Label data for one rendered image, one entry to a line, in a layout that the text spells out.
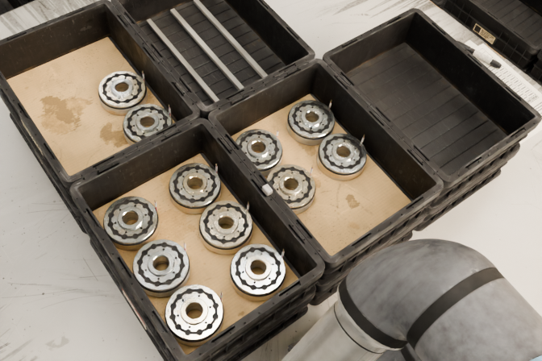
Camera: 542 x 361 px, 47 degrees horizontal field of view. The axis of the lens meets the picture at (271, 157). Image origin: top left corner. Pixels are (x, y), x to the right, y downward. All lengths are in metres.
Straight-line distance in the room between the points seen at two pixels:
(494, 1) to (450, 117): 1.12
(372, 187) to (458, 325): 0.74
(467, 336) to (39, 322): 0.93
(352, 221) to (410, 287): 0.65
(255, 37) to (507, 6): 1.26
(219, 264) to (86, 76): 0.55
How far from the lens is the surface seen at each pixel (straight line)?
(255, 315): 1.05
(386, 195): 1.31
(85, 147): 1.35
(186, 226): 1.23
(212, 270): 1.19
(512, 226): 1.54
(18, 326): 1.34
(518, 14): 2.54
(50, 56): 1.51
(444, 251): 0.63
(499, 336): 0.60
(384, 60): 1.54
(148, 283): 1.15
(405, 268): 0.63
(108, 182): 1.22
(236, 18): 1.58
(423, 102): 1.49
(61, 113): 1.41
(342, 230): 1.25
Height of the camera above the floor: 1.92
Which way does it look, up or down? 56 degrees down
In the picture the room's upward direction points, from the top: 8 degrees clockwise
